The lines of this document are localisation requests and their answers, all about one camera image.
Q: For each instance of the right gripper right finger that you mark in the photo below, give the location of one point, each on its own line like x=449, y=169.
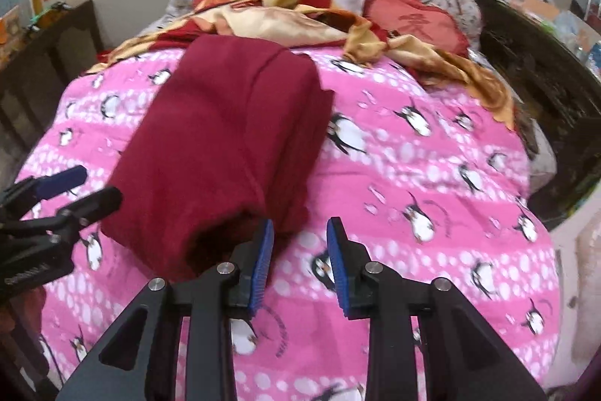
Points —
x=429, y=327

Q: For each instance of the red and yellow blanket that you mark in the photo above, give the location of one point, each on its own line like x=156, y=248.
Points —
x=321, y=23

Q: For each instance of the dark red sweater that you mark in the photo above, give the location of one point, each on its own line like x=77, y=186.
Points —
x=229, y=140

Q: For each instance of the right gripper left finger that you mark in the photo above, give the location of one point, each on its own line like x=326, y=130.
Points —
x=136, y=358

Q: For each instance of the dark carved wooden headboard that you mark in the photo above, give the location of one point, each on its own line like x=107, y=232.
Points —
x=560, y=92

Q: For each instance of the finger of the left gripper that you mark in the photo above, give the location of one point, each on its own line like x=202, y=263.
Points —
x=22, y=196
x=87, y=211

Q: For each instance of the dark wooden side table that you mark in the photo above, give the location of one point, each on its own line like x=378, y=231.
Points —
x=34, y=77

